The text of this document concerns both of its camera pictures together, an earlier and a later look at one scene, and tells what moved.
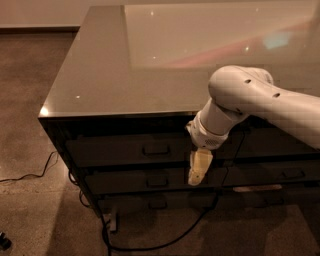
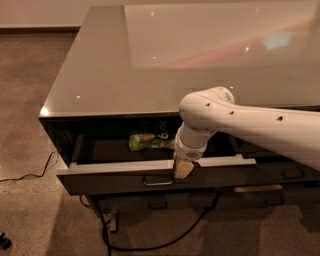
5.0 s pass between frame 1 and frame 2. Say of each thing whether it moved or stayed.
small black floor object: stayed
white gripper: moved
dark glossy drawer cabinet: stayed
